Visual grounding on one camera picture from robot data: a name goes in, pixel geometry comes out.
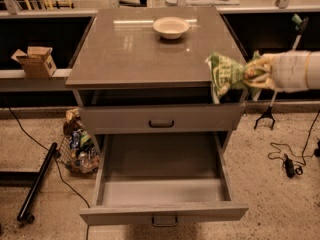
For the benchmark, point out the white paper bowl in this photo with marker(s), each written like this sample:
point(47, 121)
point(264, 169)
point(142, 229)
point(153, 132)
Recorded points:
point(171, 28)

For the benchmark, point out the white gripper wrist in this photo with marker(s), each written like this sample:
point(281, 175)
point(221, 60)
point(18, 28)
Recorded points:
point(289, 71)

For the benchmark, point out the closed grey upper drawer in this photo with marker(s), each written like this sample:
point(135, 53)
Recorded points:
point(161, 118)

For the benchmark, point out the wire basket of snacks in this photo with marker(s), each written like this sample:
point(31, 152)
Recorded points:
point(77, 151)

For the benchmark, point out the open cardboard box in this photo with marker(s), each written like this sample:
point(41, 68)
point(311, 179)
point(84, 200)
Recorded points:
point(37, 62)

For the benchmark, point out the green jalapeno chip bag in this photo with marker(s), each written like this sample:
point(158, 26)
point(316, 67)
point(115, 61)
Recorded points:
point(227, 74)

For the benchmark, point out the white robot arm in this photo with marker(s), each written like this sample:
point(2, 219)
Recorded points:
point(312, 73)

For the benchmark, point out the open grey middle drawer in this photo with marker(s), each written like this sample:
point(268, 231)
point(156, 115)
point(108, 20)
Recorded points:
point(162, 180)

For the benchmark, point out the reacher grabber tool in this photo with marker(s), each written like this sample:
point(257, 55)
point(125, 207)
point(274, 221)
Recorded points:
point(300, 26)

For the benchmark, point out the black pole on wheels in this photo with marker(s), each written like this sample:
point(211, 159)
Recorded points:
point(25, 214)

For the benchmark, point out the grey drawer cabinet with countertop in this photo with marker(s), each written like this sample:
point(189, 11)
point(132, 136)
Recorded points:
point(125, 62)

